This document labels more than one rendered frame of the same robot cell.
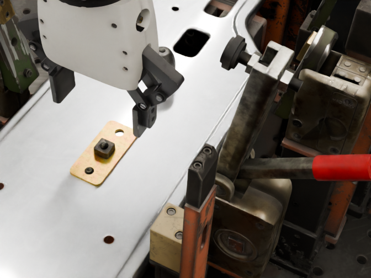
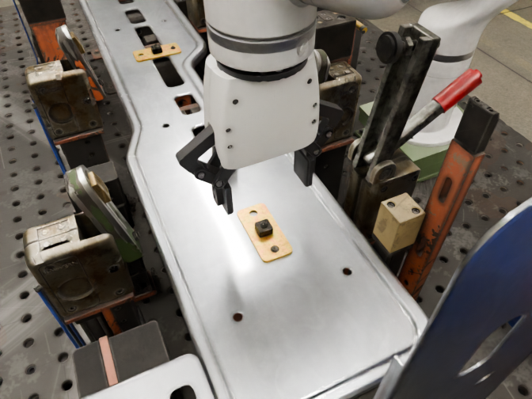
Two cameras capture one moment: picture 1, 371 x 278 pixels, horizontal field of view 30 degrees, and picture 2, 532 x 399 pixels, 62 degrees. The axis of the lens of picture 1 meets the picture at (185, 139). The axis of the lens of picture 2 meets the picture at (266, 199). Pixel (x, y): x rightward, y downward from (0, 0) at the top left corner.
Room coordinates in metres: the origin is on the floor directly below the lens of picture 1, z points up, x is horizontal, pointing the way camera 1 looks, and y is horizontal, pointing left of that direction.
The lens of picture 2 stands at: (0.24, 0.34, 1.41)
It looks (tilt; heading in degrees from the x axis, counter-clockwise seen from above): 47 degrees down; 311
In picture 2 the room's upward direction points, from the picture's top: straight up
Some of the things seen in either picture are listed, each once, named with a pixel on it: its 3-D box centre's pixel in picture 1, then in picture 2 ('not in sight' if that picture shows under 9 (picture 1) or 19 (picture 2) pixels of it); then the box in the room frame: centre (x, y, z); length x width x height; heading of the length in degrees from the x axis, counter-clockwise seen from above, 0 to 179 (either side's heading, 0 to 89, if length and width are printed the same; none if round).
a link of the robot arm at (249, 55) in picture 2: not in sight; (264, 32); (0.46, 0.08, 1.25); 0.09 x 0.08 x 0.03; 66
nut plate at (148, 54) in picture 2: not in sight; (157, 50); (0.88, -0.11, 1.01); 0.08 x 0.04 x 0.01; 65
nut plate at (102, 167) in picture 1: (104, 149); (264, 229); (0.46, 0.08, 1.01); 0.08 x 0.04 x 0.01; 155
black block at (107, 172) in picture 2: not in sight; (115, 243); (0.70, 0.16, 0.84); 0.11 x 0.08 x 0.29; 66
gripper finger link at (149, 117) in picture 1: (154, 108); (313, 152); (0.43, 0.03, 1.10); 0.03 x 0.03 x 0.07; 66
